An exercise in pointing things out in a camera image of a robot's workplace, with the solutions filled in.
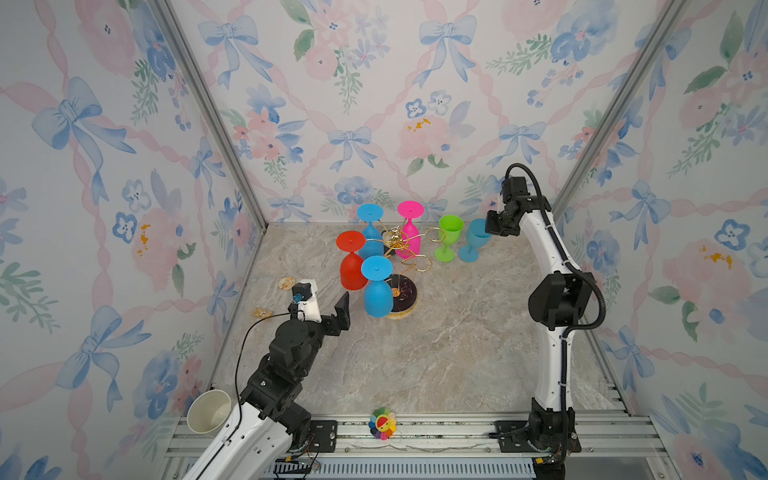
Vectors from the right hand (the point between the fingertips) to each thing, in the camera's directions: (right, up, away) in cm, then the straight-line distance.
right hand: (492, 225), depth 98 cm
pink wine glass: (-29, -7, -21) cm, 36 cm away
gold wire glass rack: (-29, -23, -1) cm, 37 cm away
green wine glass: (-14, -2, 0) cm, 14 cm away
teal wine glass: (-5, -4, -1) cm, 7 cm away
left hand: (-48, -18, -27) cm, 58 cm away
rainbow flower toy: (-36, -52, -23) cm, 67 cm away
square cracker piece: (-75, -28, -4) cm, 80 cm away
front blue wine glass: (-37, -19, -23) cm, 47 cm away
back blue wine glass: (-38, -6, -12) cm, 41 cm away
